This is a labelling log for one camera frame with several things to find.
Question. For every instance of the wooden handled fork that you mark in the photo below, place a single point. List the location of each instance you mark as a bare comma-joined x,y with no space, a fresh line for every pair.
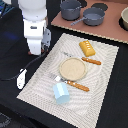
76,85

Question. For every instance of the yellow toy bread loaf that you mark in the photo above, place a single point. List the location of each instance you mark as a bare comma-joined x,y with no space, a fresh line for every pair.
87,48

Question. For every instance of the beige bowl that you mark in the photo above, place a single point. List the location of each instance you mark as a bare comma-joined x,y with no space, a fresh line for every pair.
124,16

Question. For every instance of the dark grey saucepan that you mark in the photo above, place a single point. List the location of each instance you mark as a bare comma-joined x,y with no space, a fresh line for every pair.
92,16

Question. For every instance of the light blue cup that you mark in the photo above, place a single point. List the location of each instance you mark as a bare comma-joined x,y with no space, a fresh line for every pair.
61,93

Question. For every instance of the dark grey pot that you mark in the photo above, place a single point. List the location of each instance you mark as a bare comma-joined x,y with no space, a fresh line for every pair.
70,9

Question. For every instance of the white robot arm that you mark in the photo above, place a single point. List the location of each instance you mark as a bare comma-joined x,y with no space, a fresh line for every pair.
33,10

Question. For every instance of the beige round plate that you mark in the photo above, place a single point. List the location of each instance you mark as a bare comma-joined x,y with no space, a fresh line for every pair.
72,69

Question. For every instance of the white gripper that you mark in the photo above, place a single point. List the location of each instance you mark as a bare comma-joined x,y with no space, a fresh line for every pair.
38,36

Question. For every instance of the beige woven placemat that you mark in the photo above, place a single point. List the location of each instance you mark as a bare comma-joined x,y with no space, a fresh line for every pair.
83,108

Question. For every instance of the wooden handled knife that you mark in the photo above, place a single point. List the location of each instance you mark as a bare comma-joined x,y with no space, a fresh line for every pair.
83,58

